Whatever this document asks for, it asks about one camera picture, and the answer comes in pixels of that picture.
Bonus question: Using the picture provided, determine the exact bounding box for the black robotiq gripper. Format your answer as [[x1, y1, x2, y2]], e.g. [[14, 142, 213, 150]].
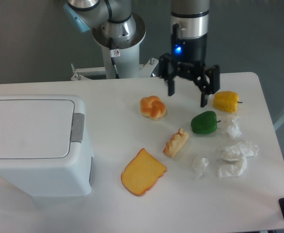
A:
[[158, 33, 220, 107]]

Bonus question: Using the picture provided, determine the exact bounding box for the white trash can lid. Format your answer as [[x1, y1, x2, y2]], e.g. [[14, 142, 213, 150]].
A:
[[0, 100, 74, 159]]

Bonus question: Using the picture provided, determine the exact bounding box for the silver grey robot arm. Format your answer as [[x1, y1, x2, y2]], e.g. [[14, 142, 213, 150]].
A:
[[63, 0, 220, 107]]

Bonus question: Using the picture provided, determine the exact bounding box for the white trash can body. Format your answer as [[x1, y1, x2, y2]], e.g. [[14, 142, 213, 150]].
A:
[[0, 94, 94, 197]]

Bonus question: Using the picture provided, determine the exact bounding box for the green bell pepper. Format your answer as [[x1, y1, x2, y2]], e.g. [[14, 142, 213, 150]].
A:
[[190, 111, 220, 134]]

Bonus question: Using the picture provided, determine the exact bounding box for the knotted bread roll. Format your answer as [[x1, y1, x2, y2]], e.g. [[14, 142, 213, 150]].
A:
[[140, 96, 167, 120]]

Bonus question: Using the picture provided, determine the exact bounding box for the yellow bell pepper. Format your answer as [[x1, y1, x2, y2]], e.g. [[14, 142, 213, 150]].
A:
[[213, 91, 242, 113]]

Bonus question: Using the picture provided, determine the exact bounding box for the beige pastry piece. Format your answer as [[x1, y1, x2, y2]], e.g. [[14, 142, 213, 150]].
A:
[[163, 128, 189, 158]]

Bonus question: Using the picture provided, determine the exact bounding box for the crumpled tissue near peppers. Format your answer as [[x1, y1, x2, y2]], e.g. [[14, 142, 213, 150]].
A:
[[220, 116, 242, 140]]

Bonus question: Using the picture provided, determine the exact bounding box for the small crumpled white tissue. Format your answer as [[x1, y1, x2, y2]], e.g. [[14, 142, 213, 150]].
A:
[[191, 156, 209, 178]]

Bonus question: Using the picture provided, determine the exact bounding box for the large crumpled white tissue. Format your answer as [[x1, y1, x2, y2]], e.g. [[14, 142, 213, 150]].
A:
[[217, 141, 259, 178]]

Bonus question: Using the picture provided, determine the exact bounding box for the orange toast slice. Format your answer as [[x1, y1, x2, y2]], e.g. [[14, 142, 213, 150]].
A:
[[121, 148, 167, 196]]

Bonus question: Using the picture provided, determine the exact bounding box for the white metal stand frame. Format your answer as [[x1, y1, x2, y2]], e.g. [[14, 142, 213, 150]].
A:
[[71, 57, 159, 81]]

